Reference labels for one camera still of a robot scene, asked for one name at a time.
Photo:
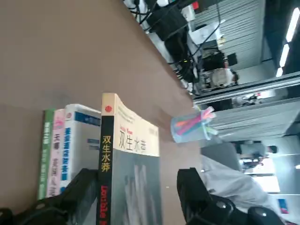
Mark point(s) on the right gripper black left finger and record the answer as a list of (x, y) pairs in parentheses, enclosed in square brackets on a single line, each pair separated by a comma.
[(47, 211)]

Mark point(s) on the pink highlighter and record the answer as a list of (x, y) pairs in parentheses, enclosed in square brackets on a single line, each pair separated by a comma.
[(207, 113)]

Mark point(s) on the grey fabric bundle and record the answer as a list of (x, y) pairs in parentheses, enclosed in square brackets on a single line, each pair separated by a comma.
[(229, 173)]

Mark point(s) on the pink book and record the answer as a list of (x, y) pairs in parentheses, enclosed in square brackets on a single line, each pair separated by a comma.
[(56, 150)]

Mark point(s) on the aluminium camera post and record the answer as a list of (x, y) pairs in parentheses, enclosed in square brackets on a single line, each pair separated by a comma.
[(246, 91)]

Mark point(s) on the blue and red sign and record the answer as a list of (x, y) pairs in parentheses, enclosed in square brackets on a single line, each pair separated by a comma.
[(282, 206)]

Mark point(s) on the green book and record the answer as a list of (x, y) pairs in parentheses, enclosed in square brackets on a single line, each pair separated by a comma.
[(45, 152)]

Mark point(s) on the white and blue book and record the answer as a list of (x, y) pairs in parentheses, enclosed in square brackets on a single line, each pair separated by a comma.
[(79, 140)]

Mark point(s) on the translucent blue pen cup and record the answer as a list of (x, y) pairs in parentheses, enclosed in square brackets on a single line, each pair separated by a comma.
[(185, 133)]

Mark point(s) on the person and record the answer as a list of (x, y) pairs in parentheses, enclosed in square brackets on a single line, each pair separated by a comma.
[(253, 150), (220, 77)]

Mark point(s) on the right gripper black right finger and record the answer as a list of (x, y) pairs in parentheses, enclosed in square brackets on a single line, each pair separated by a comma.
[(206, 211)]

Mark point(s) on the ceiling light strip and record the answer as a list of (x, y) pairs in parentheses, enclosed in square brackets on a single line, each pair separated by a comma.
[(293, 25), (283, 59)]

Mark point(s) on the black and cream paperback book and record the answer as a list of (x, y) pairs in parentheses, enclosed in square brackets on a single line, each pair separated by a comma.
[(131, 164)]

